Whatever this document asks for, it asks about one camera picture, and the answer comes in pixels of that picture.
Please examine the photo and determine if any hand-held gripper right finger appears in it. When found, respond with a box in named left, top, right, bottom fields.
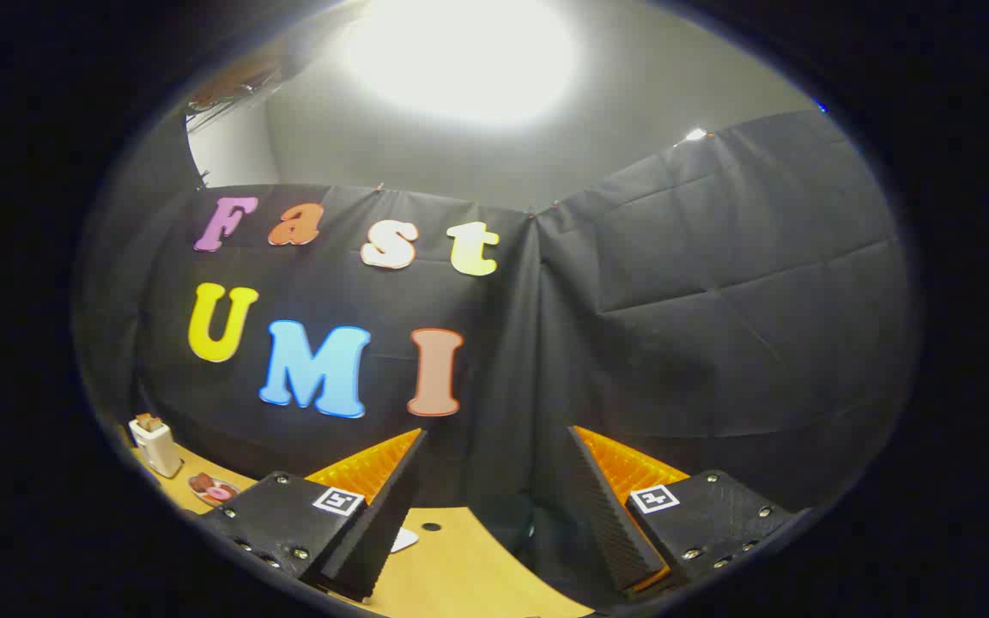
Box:
left=565, top=425, right=796, bottom=602

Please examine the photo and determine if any beige food bowl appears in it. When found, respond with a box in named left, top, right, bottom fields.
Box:
left=187, top=472, right=241, bottom=507

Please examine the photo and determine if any bright ceiling light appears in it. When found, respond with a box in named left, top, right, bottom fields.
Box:
left=344, top=0, right=581, bottom=125

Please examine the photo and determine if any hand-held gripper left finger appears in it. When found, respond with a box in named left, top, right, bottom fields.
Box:
left=198, top=427, right=428, bottom=604

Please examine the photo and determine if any white toaster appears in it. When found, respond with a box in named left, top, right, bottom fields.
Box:
left=128, top=416, right=185, bottom=479

